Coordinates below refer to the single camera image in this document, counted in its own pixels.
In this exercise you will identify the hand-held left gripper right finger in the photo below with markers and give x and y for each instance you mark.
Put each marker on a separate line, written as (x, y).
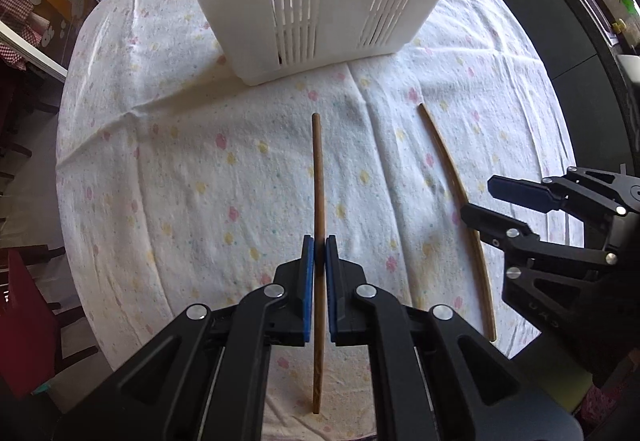
(331, 271)

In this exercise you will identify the dark granite countertop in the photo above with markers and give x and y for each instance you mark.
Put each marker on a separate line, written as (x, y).
(602, 71)

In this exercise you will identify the person's patterned clothing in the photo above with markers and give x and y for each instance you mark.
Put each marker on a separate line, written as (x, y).
(615, 406)

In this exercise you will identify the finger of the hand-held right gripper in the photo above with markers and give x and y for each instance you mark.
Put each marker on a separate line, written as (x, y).
(495, 223)
(520, 193)

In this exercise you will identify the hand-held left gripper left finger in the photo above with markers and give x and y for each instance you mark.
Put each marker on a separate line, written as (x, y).
(309, 271)

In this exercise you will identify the floral white tablecloth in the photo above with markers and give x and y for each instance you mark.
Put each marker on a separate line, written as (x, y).
(175, 171)

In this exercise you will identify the red chair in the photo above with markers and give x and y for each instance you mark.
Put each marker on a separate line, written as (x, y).
(25, 321)

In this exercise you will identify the plain wooden chopstick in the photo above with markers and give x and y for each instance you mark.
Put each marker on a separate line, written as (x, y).
(316, 171)
(450, 166)

